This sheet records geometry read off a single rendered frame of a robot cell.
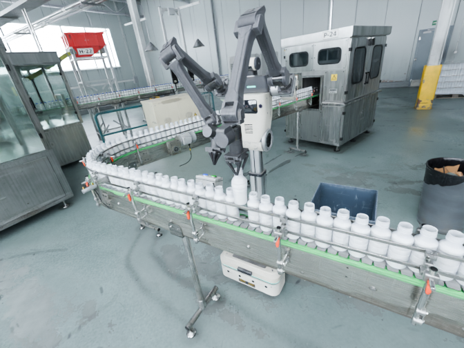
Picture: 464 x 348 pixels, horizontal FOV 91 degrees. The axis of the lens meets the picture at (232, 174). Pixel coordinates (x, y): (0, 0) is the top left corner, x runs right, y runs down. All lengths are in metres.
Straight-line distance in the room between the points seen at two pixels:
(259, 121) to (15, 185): 3.27
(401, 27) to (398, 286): 12.13
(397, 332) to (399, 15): 11.84
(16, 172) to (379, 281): 3.85
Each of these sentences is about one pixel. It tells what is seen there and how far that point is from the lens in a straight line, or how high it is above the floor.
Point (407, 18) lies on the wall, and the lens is 12.79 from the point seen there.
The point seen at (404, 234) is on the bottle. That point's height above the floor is 1.14.
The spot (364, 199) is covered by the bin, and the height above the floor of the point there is 0.88.
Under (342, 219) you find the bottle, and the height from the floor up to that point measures 1.14.
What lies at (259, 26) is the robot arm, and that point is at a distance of 1.05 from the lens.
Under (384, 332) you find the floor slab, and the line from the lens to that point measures 2.07.
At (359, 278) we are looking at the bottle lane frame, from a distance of 1.02.
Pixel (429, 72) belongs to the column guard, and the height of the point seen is 0.93.
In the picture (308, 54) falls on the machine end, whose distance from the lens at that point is 4.70.
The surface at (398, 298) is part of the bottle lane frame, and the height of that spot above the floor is 0.90.
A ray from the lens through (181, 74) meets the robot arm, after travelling 1.27.
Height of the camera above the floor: 1.68
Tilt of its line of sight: 25 degrees down
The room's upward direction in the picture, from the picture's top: 7 degrees counter-clockwise
